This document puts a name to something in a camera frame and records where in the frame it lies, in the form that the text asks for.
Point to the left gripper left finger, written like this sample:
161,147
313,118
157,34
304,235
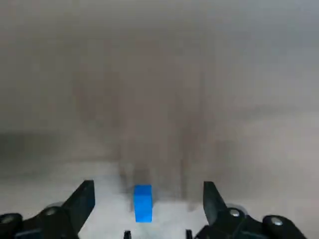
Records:
49,224

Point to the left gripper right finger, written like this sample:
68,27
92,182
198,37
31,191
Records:
236,224

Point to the small blue magnetic cube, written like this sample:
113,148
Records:
143,204

